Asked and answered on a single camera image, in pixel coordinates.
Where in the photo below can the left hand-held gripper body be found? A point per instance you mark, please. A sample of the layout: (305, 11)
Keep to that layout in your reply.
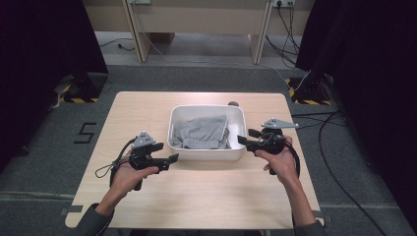
(144, 157)

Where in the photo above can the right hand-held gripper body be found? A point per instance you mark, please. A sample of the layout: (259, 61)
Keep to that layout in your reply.
(273, 139)

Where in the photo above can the white plastic bin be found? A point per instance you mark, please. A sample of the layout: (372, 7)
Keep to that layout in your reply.
(236, 123)

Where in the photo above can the grey pants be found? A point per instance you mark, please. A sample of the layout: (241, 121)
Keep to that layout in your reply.
(201, 132)

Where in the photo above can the person's left hand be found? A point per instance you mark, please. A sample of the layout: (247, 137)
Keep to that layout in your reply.
(129, 178)

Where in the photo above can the person's right hand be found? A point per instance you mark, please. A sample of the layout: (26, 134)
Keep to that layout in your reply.
(282, 164)

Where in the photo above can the small dark round object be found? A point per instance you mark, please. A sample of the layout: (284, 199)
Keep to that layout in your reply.
(233, 103)

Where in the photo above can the stand base with hazard tape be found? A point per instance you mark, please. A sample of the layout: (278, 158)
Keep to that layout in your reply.
(309, 93)
(82, 88)

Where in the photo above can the black curtain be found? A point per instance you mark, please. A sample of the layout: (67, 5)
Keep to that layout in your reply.
(39, 65)
(370, 82)

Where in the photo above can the light wooden desk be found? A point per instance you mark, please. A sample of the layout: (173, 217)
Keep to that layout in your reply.
(196, 18)

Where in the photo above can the white wall socket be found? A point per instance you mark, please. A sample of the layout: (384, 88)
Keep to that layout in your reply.
(283, 2)

